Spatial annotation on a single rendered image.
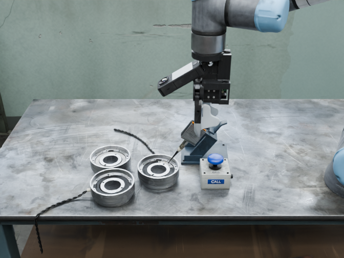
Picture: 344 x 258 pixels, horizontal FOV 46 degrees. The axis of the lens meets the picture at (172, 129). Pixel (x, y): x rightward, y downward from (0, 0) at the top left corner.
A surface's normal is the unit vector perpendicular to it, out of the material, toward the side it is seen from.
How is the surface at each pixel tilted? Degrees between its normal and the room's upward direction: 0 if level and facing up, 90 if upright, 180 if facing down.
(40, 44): 90
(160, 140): 0
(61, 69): 90
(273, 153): 0
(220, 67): 90
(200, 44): 90
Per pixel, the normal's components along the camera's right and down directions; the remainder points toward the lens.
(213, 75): -0.04, 0.50
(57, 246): 0.00, -0.86
